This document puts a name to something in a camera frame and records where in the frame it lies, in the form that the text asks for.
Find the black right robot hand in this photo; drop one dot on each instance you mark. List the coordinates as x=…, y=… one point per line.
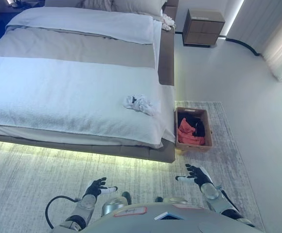
x=200, y=177

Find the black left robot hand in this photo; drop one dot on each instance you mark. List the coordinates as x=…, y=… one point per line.
x=94, y=188

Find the white clothes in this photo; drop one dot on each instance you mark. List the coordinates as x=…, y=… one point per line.
x=141, y=103

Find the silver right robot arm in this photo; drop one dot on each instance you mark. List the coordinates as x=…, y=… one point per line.
x=210, y=191

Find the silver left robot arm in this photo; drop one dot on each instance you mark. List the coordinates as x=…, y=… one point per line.
x=86, y=204

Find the brown laundry basket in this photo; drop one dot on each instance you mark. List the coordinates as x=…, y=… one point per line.
x=182, y=114

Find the silver left robot leg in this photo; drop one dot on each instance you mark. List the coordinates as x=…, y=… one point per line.
x=114, y=206

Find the silver robot leg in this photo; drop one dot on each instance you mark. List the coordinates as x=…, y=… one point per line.
x=176, y=200
x=114, y=206

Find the silver right robot leg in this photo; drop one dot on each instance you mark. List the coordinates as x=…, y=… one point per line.
x=176, y=200

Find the black left robot foot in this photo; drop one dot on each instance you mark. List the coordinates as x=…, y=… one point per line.
x=127, y=197

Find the red cloth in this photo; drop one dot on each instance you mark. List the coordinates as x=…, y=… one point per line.
x=186, y=132

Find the black cloth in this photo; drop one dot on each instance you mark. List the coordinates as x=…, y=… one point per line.
x=199, y=128

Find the grey streaked rug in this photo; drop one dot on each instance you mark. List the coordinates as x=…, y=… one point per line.
x=34, y=177

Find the grey robot torso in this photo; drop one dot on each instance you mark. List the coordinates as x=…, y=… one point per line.
x=155, y=221

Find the black curved floor strip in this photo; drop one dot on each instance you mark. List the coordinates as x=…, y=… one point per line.
x=243, y=44

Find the brown wooden nightstand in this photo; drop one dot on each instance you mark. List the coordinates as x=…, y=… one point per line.
x=201, y=26

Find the light sheer curtain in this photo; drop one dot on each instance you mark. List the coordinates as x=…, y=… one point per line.
x=280, y=41

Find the pale pink crumpled cloth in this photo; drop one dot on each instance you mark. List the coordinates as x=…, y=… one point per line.
x=167, y=21

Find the grey and white duvet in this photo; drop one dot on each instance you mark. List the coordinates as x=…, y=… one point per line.
x=82, y=24

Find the beige pillow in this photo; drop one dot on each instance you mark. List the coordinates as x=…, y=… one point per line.
x=138, y=6

